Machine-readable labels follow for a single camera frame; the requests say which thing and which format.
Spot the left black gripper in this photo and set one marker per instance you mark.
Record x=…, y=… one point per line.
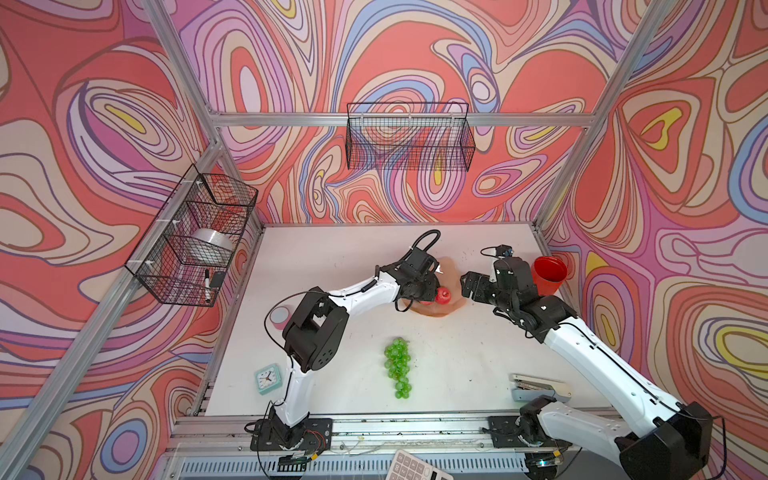
x=432, y=286

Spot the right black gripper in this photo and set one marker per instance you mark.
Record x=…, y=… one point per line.
x=482, y=280

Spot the red apple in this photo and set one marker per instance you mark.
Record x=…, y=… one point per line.
x=443, y=296

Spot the green grape bunch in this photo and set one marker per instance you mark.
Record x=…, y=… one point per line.
x=397, y=363

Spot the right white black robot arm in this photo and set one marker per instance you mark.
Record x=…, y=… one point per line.
x=657, y=436

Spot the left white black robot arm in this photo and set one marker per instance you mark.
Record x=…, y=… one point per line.
x=315, y=330

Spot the pink faceted fruit bowl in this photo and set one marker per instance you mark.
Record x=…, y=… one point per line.
x=449, y=279

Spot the red plastic cup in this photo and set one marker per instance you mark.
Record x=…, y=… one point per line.
x=549, y=273

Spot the grey stapler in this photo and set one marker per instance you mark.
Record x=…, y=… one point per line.
x=525, y=388

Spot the pink tape roll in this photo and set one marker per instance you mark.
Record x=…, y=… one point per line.
x=280, y=316

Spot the teal alarm clock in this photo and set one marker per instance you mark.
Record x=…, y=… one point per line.
x=268, y=379

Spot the white calculator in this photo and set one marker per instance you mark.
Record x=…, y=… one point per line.
x=406, y=466

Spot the black marker pen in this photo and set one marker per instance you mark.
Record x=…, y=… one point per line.
x=207, y=287

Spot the silver tape roll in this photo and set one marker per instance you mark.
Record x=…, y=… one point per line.
x=210, y=247

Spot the black wire basket back wall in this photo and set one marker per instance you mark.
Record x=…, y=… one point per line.
x=409, y=136

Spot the black wire basket wall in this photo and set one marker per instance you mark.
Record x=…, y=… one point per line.
x=164, y=267
x=409, y=136

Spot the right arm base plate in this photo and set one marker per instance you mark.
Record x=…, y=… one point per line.
x=504, y=431

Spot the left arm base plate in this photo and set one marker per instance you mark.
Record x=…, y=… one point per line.
x=313, y=434

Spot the black wire basket left wall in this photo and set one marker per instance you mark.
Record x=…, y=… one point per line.
x=164, y=267

